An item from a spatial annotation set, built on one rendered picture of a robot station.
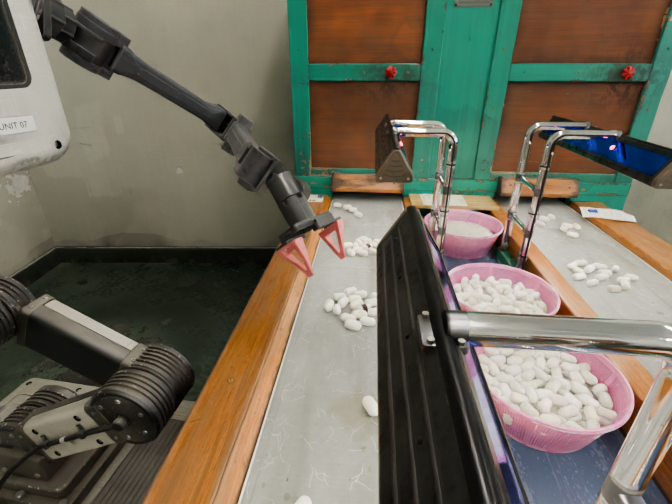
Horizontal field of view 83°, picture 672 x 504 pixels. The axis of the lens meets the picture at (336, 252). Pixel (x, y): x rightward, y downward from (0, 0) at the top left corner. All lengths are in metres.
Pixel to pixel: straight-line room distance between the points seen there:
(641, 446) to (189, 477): 0.51
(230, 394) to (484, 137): 1.33
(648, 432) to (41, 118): 0.82
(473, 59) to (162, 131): 1.82
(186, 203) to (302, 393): 2.15
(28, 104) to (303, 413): 0.64
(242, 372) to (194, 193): 2.05
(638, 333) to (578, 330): 0.03
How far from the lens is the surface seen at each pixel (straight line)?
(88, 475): 1.05
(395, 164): 0.82
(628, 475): 0.40
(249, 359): 0.77
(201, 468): 0.63
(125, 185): 2.86
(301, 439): 0.67
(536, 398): 0.80
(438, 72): 1.60
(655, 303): 1.23
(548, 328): 0.28
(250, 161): 0.78
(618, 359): 0.92
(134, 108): 2.70
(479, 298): 1.03
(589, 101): 1.79
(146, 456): 1.06
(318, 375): 0.76
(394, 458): 0.24
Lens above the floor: 1.27
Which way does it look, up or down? 26 degrees down
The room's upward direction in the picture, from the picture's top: straight up
